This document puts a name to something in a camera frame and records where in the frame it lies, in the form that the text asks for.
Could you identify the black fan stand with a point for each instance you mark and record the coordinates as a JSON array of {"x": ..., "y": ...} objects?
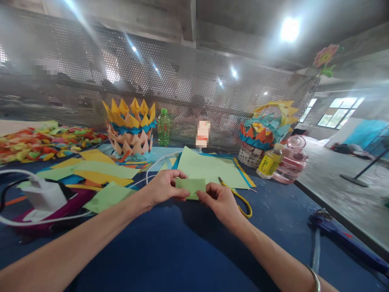
[{"x": 361, "y": 173}]

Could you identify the yellow drink bottle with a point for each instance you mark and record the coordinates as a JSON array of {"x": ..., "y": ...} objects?
[{"x": 269, "y": 162}]

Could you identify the scattered coloured paper sheets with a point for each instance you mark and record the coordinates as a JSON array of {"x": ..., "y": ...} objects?
[{"x": 100, "y": 173}]

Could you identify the pile of folded paper pieces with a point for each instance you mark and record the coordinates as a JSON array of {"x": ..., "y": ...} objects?
[{"x": 45, "y": 141}]

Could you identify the person's right index finger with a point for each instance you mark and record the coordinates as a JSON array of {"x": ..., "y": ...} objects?
[{"x": 214, "y": 188}]

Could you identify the pink paper flower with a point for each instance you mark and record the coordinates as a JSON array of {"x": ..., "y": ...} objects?
[{"x": 325, "y": 56}]

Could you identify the person's left thumb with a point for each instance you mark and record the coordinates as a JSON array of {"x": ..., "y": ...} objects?
[{"x": 180, "y": 194}]

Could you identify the perforated metal screen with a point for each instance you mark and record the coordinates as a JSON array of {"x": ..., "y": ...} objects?
[{"x": 91, "y": 76}]

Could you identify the person's right hand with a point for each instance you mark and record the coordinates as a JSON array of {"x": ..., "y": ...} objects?
[{"x": 223, "y": 205}]

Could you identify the white charger plug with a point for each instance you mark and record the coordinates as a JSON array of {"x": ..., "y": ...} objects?
[{"x": 45, "y": 194}]

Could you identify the person's left index finger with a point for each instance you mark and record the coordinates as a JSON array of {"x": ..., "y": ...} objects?
[{"x": 174, "y": 173}]

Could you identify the person's right thumb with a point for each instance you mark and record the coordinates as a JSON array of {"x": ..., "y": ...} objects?
[{"x": 203, "y": 196}]

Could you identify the pink water jug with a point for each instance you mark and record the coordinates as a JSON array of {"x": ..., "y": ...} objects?
[{"x": 291, "y": 161}]

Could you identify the person's left hand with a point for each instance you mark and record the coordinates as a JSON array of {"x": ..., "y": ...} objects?
[{"x": 162, "y": 188}]

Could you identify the orange pink blue origami vase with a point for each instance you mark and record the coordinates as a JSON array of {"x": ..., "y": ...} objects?
[{"x": 130, "y": 130}]

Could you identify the stack of large paper sheets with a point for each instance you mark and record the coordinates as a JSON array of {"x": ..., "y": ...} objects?
[{"x": 209, "y": 167}]

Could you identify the green plastic bottle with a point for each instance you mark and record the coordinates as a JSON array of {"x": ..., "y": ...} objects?
[{"x": 163, "y": 129}]

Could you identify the light green paper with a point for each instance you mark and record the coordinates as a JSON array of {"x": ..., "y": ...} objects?
[{"x": 191, "y": 186}]

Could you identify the magenta power strip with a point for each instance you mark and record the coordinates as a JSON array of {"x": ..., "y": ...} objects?
[{"x": 70, "y": 210}]

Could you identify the window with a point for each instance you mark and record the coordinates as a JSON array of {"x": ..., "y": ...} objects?
[{"x": 338, "y": 112}]

